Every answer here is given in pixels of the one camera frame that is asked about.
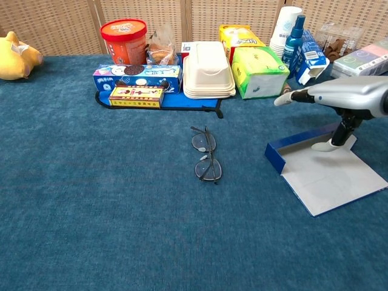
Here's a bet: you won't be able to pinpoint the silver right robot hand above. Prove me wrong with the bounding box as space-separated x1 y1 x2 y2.
273 75 388 153

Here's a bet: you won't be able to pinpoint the blue glasses case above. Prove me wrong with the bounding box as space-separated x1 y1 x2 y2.
264 122 388 218

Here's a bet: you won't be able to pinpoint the black-framed eyeglasses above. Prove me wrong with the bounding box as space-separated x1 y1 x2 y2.
190 125 223 185

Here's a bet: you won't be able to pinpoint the clear box with brown pieces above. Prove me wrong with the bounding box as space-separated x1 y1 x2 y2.
315 22 366 64

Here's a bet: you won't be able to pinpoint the blue white milk carton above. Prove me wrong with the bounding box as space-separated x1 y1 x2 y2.
295 29 330 86

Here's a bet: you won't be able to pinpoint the small red white box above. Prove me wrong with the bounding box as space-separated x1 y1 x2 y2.
181 42 198 66

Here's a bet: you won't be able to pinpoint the blue cookie box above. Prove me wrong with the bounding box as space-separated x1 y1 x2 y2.
92 64 184 95

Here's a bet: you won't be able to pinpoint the small yellow red box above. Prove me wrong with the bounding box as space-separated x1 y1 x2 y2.
108 85 165 109

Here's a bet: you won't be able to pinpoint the pastel tissue multipack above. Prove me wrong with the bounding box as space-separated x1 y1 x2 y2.
329 38 388 79

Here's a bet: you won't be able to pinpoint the blue spray bottle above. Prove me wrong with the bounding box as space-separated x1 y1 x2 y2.
281 14 306 79

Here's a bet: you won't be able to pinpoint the stack of white paper cups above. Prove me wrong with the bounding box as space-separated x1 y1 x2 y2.
269 6 303 60

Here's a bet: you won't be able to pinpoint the green tissue pack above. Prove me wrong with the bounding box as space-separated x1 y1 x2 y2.
231 46 291 100

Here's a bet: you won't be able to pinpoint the yellow tissue pack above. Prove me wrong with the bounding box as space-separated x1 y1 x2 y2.
219 24 267 66

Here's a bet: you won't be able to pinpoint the stack of beige food containers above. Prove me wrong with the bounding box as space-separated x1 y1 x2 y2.
182 41 236 100

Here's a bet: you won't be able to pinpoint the blue flat tray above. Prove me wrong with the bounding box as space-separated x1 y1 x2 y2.
95 90 224 119

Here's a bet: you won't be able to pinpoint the clear bag of pastries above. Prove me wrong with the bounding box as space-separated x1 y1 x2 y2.
146 24 179 66

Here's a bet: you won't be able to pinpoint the red instant noodle tub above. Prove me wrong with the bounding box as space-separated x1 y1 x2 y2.
100 19 148 65

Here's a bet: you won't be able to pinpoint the teal carpet table cover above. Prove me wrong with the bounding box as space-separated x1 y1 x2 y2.
0 54 388 291

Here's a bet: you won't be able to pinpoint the woven folding screen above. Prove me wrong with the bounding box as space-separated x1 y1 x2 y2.
0 0 388 57

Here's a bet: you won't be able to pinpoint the yellow plush toy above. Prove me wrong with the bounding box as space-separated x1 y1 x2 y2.
0 31 44 81

